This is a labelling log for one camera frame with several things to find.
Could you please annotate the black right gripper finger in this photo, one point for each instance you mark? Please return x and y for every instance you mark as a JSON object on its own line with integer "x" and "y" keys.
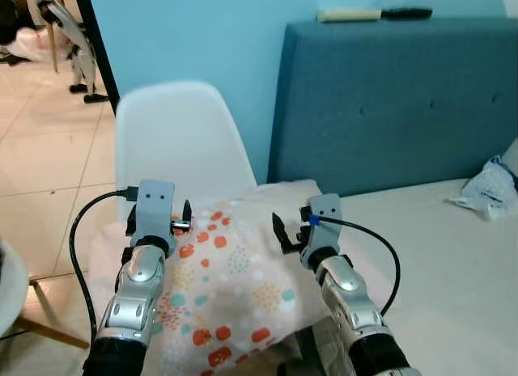
{"x": 280, "y": 226}
{"x": 306, "y": 211}

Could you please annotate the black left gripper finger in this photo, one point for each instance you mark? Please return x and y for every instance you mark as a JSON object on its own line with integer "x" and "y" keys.
{"x": 188, "y": 210}
{"x": 129, "y": 222}

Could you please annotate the patterned pillow with grey back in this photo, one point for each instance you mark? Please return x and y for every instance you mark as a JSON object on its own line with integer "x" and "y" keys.
{"x": 235, "y": 287}

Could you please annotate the white plastic chair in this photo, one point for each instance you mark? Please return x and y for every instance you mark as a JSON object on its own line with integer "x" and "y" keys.
{"x": 182, "y": 141}

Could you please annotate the white chair with wooden legs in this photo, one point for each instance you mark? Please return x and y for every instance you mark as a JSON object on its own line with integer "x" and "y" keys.
{"x": 10, "y": 287}

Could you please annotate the blue upholstered headboard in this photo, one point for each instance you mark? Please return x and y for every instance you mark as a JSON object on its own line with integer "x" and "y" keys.
{"x": 388, "y": 101}

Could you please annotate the crumpled white plastic bag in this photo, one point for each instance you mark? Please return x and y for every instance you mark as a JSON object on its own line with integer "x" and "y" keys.
{"x": 490, "y": 190}

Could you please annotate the white bed mattress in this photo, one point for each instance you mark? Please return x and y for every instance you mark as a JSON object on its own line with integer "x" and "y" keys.
{"x": 453, "y": 287}

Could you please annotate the silver wheeled stand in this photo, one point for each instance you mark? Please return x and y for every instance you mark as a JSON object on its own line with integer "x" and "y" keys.
{"x": 77, "y": 44}

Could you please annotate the flat beige box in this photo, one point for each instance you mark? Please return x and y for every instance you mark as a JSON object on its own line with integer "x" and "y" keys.
{"x": 348, "y": 15}

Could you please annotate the white bag on floor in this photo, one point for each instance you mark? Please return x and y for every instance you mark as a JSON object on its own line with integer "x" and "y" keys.
{"x": 32, "y": 44}

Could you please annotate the black remote control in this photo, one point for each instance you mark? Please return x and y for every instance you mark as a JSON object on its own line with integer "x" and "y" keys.
{"x": 407, "y": 14}

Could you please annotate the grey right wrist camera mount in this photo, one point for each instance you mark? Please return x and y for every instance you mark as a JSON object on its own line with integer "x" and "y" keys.
{"x": 325, "y": 218}

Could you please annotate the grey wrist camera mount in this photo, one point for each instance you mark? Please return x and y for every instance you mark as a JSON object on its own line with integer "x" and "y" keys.
{"x": 325, "y": 218}
{"x": 154, "y": 204}

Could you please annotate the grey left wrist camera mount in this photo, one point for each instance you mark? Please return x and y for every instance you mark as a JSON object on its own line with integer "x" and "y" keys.
{"x": 154, "y": 204}

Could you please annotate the black door frame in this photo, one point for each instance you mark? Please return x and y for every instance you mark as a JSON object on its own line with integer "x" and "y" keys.
{"x": 93, "y": 44}

